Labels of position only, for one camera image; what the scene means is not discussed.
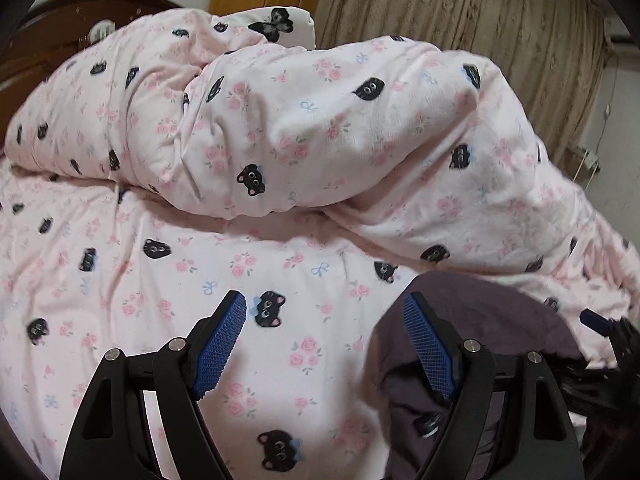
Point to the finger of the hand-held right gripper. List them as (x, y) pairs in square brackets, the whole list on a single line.
[(596, 321)]

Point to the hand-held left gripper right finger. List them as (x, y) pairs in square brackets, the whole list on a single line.
[(430, 345)]

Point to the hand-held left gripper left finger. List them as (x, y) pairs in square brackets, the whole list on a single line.
[(220, 345)]

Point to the purple grey pants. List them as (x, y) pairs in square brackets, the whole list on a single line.
[(480, 310)]

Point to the pink cat print bedsheet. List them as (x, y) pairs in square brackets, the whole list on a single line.
[(125, 270)]

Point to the white shelf rack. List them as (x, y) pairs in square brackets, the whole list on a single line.
[(592, 160)]

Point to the pink cat print quilt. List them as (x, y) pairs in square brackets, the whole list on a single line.
[(325, 135)]

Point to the white butterfly print pillow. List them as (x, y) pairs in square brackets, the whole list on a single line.
[(300, 30)]

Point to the beige curtain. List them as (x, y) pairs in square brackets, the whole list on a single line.
[(450, 5)]

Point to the dark wooden headboard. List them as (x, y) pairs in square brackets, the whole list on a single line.
[(50, 35)]

